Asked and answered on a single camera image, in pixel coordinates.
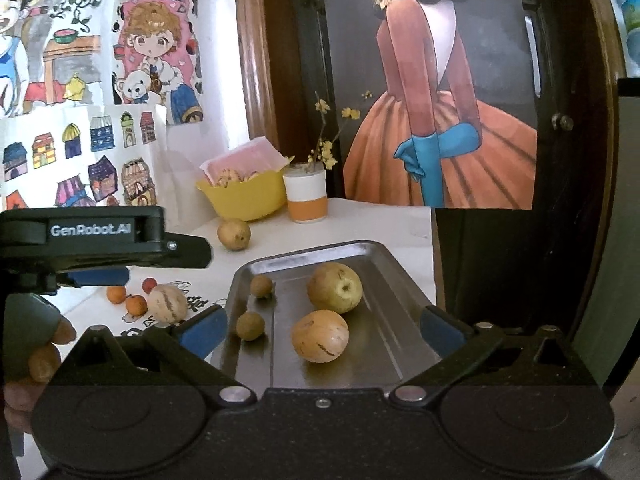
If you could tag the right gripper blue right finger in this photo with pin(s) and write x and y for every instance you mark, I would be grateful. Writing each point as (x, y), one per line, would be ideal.
(454, 340)

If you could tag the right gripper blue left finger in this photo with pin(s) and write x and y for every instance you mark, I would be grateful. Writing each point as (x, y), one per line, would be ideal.
(192, 339)

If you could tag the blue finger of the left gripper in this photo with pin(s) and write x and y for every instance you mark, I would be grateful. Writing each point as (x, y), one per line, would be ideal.
(117, 276)

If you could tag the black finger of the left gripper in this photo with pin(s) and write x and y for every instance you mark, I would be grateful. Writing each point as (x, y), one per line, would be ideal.
(188, 251)

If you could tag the small orange tangerine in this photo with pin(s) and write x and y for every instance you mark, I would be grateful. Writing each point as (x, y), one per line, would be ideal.
(136, 305)
(116, 294)

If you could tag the small red fruit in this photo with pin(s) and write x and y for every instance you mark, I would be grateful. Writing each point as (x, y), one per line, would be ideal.
(148, 285)

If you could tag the pale striped pepino melon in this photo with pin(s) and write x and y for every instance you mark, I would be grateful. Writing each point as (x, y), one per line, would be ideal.
(168, 304)

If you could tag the cartoon room poster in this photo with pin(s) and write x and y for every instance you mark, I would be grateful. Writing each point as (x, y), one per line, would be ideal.
(50, 54)

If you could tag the person's left hand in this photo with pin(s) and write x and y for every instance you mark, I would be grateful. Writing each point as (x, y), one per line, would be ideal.
(21, 395)

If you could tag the white printed table cloth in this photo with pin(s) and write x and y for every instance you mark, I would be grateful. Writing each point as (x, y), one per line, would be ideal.
(405, 231)

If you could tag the brown pear on table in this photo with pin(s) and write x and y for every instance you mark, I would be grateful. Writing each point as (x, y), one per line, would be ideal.
(234, 234)

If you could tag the small brown longan fruit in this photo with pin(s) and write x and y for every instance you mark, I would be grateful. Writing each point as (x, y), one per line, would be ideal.
(261, 286)

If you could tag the striped fruit in bowl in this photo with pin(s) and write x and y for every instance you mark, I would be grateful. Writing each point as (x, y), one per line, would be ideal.
(226, 177)

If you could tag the yellow plastic bowl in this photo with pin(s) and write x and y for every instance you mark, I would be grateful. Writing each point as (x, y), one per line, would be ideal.
(256, 197)

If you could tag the colourful houses drawing sheet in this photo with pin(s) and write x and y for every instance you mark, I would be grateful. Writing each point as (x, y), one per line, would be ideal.
(85, 156)

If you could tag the orange striped pepino melon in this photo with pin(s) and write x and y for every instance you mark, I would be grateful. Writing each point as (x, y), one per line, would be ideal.
(320, 337)

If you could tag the metal baking tray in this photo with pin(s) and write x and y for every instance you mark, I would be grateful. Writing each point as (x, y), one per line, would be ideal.
(278, 339)

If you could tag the yellow-green apple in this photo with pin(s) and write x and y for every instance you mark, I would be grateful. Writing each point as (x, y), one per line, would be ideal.
(336, 287)

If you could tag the white and orange cup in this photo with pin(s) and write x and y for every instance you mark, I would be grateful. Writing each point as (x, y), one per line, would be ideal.
(305, 189)

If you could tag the anime girl poster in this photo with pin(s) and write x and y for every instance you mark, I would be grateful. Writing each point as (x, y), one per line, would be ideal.
(156, 57)

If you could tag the orange dress lady painting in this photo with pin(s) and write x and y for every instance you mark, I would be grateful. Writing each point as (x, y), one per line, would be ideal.
(439, 101)

